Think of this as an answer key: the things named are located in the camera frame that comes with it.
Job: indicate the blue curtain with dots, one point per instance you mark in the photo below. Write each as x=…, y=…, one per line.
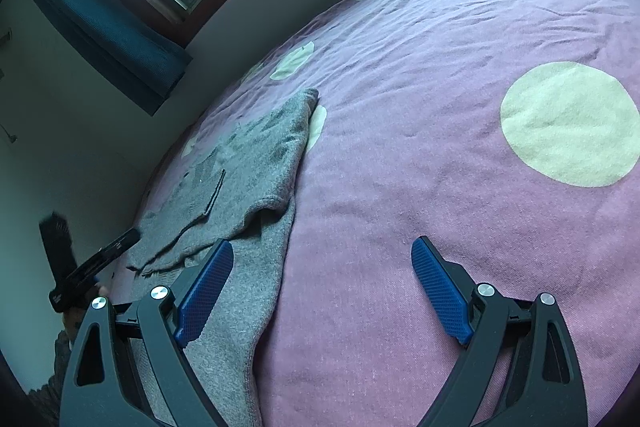
x=105, y=32

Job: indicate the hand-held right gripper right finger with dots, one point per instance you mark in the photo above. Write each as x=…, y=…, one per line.
x=439, y=287

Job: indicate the person's left hand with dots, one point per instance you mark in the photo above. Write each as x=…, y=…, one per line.
x=80, y=314

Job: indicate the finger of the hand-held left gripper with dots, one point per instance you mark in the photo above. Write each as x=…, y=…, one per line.
x=102, y=257

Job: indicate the purple blanket with pale dots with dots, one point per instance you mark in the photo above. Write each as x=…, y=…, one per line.
x=430, y=147

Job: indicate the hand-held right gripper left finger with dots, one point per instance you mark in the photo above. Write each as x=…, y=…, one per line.
x=206, y=287

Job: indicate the person's left forearm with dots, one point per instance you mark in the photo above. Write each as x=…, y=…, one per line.
x=52, y=372

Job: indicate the grey knit sweater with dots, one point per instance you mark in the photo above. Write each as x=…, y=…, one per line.
x=260, y=167

